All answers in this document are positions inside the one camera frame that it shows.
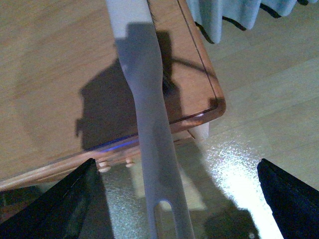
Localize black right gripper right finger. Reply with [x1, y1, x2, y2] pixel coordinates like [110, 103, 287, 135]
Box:
[257, 158, 319, 239]

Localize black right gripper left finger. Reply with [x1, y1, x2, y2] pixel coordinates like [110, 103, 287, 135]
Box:
[0, 158, 114, 239]

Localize beige hand brush black bristles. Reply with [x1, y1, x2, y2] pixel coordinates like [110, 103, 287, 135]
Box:
[106, 0, 194, 239]

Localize wooden bedside table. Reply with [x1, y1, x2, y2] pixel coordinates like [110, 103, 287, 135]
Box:
[0, 0, 226, 191]

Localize light green curtain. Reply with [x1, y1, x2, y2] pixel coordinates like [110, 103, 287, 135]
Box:
[186, 0, 317, 43]

